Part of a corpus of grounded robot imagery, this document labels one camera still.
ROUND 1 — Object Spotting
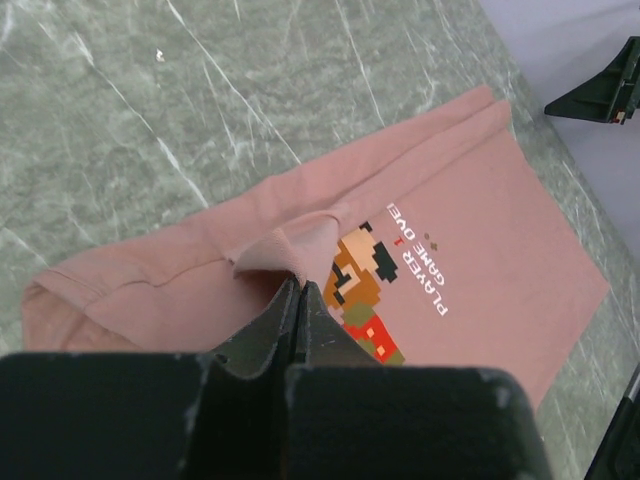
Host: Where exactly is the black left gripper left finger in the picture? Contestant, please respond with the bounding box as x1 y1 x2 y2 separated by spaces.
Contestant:
1 280 300 479

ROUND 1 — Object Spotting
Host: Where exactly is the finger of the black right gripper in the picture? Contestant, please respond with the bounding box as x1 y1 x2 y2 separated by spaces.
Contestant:
544 36 640 125

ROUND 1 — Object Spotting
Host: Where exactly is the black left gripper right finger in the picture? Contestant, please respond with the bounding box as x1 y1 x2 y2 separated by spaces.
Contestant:
285 283 552 479

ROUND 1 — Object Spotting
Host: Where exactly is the pink printed t-shirt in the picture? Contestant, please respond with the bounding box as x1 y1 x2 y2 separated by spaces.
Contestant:
22 87 609 404

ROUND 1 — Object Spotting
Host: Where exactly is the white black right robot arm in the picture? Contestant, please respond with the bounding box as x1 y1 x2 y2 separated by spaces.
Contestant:
544 36 639 479

